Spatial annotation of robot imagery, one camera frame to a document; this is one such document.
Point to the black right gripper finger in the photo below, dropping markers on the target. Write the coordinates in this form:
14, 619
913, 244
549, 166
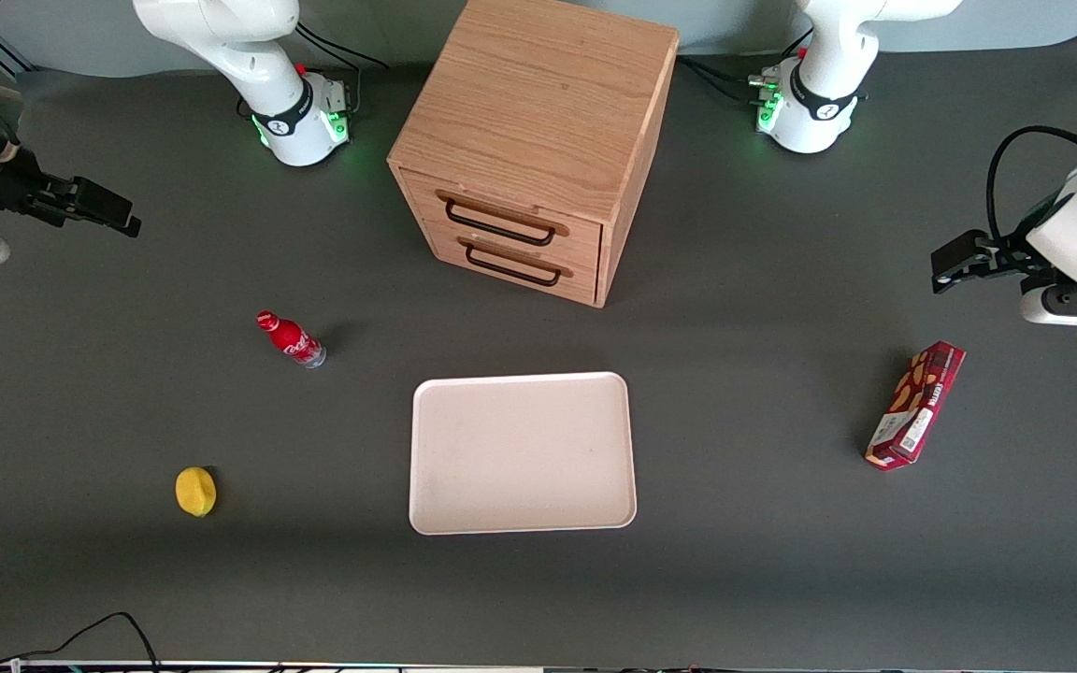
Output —
118, 224
104, 196

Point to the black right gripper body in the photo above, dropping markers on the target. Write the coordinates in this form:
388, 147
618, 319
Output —
7, 183

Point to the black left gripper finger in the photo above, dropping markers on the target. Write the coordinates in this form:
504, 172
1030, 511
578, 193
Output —
961, 249
969, 273

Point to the red coke bottle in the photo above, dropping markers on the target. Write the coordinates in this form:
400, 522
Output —
291, 338

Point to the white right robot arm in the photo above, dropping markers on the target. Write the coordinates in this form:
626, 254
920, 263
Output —
267, 84

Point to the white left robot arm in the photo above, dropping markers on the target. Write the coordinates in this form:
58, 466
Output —
814, 103

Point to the beige rectangular tray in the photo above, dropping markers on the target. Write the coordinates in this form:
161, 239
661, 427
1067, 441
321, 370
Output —
524, 453

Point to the red snack box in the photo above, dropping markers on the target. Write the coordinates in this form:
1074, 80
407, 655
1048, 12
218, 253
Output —
917, 407

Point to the yellow lemon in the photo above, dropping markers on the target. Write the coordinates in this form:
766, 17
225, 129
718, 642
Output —
195, 492

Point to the wooden drawer cabinet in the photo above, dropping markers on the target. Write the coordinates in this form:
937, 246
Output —
538, 103

